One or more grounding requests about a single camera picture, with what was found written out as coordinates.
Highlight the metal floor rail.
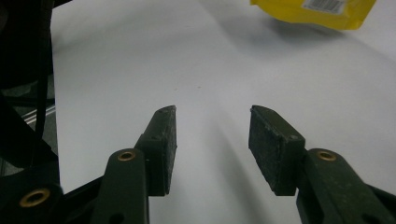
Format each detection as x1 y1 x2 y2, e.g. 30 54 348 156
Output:
21 105 57 125

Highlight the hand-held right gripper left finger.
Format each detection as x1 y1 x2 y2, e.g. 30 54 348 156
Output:
90 105 178 224

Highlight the black stand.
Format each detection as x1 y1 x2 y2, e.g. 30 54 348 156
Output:
35 0 54 141

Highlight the yellow snack packet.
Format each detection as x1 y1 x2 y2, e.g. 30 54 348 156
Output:
249 0 377 31

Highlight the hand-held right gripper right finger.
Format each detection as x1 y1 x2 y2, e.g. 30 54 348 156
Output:
247 105 396 224

